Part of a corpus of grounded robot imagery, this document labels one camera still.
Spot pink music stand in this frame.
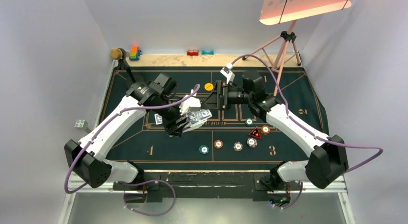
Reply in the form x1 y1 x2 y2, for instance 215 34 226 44
251 0 352 82

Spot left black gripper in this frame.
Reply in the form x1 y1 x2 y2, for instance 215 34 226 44
152 96 190 137

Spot green poker table mat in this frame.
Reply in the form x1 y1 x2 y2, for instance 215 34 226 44
100 66 329 171

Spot orange chips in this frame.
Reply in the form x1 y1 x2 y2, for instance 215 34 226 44
261 125 270 135

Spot green blue chip stack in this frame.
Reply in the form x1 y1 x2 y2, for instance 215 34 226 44
199 145 209 155

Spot dealt card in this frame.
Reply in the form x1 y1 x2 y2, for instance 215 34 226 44
154 114 163 125

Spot blue playing card deck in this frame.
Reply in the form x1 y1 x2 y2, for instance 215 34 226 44
183 109 212 132

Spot peach blue chips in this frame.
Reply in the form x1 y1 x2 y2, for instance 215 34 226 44
247 137 257 148

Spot colourful toy block stack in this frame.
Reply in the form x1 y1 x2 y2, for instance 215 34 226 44
129 46 142 61

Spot purple cable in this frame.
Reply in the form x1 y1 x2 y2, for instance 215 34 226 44
64 84 201 217
230 54 384 211

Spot brass round knob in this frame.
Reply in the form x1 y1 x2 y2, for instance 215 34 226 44
110 48 126 60

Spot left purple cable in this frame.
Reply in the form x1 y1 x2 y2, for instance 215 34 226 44
64 84 201 217

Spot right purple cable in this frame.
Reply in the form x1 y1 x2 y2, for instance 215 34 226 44
230 54 384 211

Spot green blue chips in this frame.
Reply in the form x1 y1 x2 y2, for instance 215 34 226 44
245 118 254 126

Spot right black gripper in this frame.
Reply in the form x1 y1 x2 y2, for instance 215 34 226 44
200 79 253 110

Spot teal toy block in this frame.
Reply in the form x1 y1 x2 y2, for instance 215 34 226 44
201 49 214 55

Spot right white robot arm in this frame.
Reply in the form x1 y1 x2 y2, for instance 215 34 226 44
202 70 349 191

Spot red toy block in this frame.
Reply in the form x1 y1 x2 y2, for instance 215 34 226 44
186 49 200 56

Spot orange red chip stack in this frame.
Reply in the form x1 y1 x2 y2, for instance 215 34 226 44
214 140 223 149

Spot peach blue chip stack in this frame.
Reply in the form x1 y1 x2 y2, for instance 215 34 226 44
233 142 243 151

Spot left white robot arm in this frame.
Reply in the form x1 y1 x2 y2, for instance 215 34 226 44
64 73 200 190

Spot red black all-in triangle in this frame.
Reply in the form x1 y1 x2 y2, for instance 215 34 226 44
248 127 262 139

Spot yellow dealer button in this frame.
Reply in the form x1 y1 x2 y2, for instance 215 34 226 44
204 83 214 91

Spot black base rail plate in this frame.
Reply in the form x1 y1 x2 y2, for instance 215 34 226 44
113 171 302 204

